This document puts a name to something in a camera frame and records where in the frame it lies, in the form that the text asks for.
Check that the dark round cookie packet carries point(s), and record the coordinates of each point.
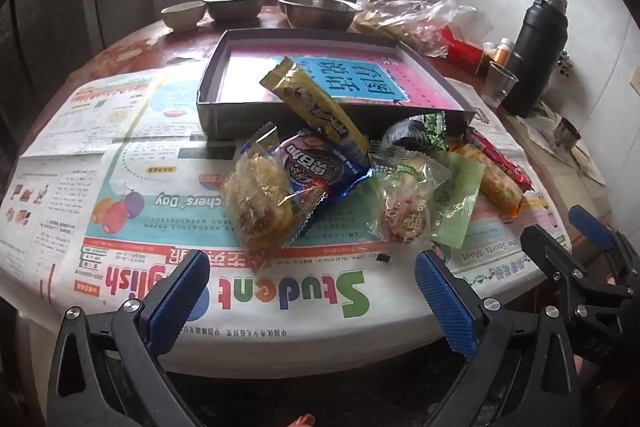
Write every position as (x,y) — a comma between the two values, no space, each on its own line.
(400,138)

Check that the clear flaky pastry packet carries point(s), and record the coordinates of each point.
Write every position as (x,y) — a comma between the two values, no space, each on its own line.
(260,197)

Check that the small metal cup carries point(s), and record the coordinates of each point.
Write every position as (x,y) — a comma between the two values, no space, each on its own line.
(566,134)

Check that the white paper towel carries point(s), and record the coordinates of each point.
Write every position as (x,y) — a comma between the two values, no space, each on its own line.
(540,132)

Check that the clear plastic bag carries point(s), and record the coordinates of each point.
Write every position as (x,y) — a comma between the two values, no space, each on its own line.
(400,17)

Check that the clear plastic cup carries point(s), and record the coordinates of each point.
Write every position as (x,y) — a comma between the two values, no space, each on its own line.
(500,84)

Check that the pink and blue booklet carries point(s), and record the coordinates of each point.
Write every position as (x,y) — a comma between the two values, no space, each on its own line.
(372,77)

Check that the blue cookie packet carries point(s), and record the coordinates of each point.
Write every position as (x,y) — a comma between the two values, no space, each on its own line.
(320,167)

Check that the colourful newspaper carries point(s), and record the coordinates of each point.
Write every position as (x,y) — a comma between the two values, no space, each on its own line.
(150,227)

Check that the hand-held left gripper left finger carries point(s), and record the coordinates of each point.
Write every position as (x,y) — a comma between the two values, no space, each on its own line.
(175,302)

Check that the small black plastic piece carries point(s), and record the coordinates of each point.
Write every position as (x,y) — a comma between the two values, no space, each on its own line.
(384,258)

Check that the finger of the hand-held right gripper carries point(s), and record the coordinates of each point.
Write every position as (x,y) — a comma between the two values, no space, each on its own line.
(555,257)
(590,224)

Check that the red snack bar packet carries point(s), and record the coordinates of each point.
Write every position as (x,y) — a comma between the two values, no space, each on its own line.
(500,159)

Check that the green translucent snack packet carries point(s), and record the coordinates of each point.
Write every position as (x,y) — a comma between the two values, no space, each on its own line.
(457,207)

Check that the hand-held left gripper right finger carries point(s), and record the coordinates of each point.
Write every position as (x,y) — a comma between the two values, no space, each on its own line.
(445,302)

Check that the round pastry packet green label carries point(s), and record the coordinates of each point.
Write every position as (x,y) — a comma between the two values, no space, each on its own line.
(405,212)

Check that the grey cardboard box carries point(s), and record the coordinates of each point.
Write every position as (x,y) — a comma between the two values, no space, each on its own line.
(240,122)

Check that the large steel bowl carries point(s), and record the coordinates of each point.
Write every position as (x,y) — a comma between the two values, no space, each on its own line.
(315,14)

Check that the red tissue box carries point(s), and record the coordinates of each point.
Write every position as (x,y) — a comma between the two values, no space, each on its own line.
(462,52)

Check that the gold snack bar packet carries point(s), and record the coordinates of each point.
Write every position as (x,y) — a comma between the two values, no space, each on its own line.
(315,104)

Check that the beige ceramic bowl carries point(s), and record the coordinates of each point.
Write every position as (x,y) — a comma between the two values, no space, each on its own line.
(184,18)

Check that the black thermos flask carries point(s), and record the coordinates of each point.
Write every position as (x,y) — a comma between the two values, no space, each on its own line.
(537,57)

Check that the orange cracker packet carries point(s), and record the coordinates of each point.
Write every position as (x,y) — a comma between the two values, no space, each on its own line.
(495,187)

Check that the white wall socket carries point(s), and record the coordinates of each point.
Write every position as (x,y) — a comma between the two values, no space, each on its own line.
(636,81)

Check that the orange pill bottle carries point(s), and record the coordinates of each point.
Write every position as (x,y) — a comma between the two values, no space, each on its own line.
(500,56)

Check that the dark beaded ornament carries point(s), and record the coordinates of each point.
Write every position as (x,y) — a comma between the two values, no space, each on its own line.
(565,63)

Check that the small steel bowl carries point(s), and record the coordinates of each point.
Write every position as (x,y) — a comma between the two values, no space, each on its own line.
(235,9)

